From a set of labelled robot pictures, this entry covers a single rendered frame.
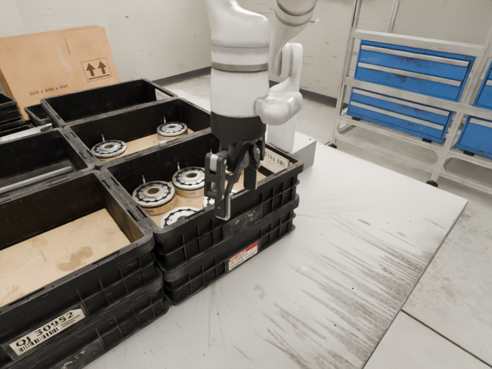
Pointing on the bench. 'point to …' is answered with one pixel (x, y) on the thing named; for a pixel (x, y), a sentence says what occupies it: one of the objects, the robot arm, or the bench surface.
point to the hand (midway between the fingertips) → (237, 199)
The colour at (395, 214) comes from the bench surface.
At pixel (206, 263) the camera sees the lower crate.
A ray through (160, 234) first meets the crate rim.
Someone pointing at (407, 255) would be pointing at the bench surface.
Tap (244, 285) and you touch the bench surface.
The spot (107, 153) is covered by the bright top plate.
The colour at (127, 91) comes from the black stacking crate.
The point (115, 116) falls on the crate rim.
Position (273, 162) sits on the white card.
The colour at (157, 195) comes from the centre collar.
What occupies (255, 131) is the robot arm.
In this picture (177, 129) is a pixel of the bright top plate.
